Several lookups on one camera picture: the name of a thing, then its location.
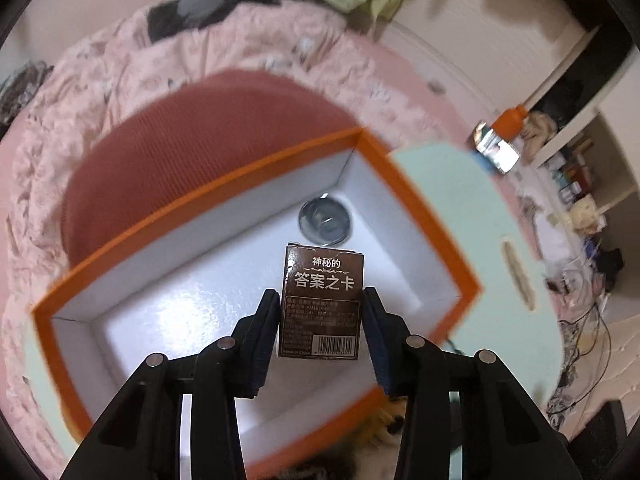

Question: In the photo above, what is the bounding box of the brown card box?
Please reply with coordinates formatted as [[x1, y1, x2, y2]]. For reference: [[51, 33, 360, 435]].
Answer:
[[276, 242, 366, 361]]

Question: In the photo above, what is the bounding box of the smartphone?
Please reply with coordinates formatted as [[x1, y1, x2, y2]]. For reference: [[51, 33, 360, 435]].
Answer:
[[470, 120, 521, 176]]

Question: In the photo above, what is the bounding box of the shiny silver round container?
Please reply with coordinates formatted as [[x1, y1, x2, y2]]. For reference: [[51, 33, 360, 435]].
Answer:
[[297, 194, 353, 247]]

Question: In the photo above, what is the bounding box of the beige crumpled cloth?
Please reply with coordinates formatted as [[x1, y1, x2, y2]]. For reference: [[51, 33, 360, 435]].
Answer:
[[520, 110, 558, 161]]

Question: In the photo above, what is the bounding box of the orange water bottle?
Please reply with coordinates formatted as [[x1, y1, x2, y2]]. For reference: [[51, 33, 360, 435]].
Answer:
[[492, 104, 528, 142]]

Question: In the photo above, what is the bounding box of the cluster of toiletry bottles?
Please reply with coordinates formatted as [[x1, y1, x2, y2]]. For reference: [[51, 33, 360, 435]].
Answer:
[[547, 145, 608, 233]]

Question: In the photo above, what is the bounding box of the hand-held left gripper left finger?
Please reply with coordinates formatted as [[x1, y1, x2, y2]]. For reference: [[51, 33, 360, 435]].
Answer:
[[59, 288, 282, 480]]

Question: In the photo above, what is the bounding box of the orange cardboard box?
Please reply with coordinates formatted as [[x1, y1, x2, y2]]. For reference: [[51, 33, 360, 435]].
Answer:
[[31, 127, 483, 480]]

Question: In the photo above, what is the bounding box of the pile of dark clothes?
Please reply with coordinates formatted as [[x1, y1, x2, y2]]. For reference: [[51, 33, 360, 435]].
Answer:
[[147, 0, 331, 43]]

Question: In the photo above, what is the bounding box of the white open shelf unit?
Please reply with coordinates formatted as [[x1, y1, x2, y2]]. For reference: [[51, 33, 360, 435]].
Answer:
[[530, 105, 640, 241]]

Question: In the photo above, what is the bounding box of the pink floral quilt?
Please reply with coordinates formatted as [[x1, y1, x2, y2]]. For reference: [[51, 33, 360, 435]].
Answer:
[[0, 2, 476, 466]]

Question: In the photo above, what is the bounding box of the rust ribbed cushion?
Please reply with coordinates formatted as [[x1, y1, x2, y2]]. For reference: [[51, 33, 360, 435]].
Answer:
[[60, 70, 363, 271]]

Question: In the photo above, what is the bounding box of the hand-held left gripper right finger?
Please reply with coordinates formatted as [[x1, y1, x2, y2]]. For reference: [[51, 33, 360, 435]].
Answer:
[[362, 286, 581, 480]]

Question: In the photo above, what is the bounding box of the white louvered cabinet door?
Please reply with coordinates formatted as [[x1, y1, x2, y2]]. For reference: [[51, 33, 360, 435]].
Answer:
[[380, 0, 596, 126]]

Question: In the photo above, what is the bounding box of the dark patterned cloth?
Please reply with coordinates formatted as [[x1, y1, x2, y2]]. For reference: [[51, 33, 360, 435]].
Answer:
[[0, 60, 53, 126]]

